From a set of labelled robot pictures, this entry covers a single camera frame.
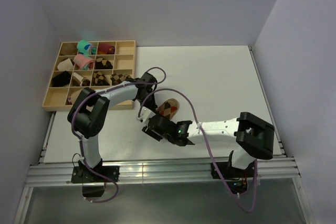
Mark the tan rolled sock purple trim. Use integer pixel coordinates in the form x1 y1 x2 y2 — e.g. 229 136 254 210
67 90 81 105

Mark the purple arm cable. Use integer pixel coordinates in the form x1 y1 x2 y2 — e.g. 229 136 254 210
136 88 258 213
71 67 166 204

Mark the dark brown argyle rolled sock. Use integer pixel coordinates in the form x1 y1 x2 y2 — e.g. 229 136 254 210
94 58 113 70

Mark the pink rolled sock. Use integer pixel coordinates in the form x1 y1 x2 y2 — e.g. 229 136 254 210
73 54 95 70

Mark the aluminium mounting rail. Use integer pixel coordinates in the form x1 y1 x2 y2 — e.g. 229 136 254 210
23 158 305 223

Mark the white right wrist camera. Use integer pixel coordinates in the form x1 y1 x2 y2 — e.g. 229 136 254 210
137 107 155 125

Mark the mint green rolled sock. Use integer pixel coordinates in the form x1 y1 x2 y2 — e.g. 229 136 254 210
77 40 97 55

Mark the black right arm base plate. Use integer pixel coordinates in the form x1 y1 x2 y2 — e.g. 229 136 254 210
216 162 255 180

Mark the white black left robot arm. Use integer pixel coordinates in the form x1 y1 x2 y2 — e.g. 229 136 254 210
67 72 160 182

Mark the black rolled sock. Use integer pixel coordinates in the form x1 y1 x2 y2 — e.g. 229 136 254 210
51 71 71 87

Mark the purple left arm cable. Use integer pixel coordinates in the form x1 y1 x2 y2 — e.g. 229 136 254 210
71 67 166 204

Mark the beige orange argyle sock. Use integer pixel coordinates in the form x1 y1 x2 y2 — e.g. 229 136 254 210
156 99 180 120

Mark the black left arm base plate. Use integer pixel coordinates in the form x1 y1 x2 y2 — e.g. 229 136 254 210
71 166 119 184

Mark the wooden compartment tray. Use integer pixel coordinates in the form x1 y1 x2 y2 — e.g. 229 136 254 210
43 40 136 111

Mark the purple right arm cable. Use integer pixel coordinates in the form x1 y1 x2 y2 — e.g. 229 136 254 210
136 88 258 213

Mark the maroon rolled sock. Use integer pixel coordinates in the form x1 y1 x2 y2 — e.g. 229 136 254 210
97 42 115 55

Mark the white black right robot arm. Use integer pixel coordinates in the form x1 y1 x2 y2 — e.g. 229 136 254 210
137 109 274 177

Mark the brown yellow argyle rolled sock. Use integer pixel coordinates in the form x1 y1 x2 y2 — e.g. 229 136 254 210
92 71 110 86

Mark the grey brown argyle rolled sock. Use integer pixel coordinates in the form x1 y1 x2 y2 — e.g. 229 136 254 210
110 73 132 86

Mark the cream and brown rolled sock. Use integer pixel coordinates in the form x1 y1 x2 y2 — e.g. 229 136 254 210
72 72 90 87

